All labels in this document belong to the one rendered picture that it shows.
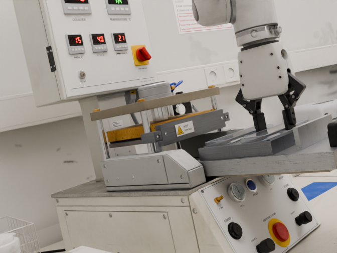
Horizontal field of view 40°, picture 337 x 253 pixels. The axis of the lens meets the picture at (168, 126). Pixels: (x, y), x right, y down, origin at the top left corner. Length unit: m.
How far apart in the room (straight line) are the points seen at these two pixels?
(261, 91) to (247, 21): 0.13
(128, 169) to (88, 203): 0.17
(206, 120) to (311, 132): 0.29
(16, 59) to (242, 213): 0.86
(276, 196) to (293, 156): 0.26
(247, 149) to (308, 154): 0.12
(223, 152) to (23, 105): 0.72
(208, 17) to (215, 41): 1.05
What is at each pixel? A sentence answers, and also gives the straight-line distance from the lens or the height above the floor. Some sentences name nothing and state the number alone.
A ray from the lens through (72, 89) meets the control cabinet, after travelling 1.11.
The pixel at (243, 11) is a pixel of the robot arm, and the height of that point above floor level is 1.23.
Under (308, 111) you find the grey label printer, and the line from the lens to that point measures 1.95.
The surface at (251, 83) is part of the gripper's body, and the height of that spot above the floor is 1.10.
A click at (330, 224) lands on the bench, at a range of 1.13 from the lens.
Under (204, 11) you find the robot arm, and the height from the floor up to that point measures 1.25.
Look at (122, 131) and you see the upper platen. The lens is 1.05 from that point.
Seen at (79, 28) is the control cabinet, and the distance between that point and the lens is 1.16.
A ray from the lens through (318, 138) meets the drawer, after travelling 0.89.
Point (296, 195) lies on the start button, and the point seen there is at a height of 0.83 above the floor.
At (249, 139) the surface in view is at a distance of 0.85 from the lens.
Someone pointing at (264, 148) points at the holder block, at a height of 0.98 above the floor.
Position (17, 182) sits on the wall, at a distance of 1.45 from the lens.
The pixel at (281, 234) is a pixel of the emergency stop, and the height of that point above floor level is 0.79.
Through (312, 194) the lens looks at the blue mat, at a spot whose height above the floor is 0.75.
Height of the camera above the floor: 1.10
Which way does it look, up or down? 3 degrees down
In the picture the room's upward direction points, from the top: 12 degrees counter-clockwise
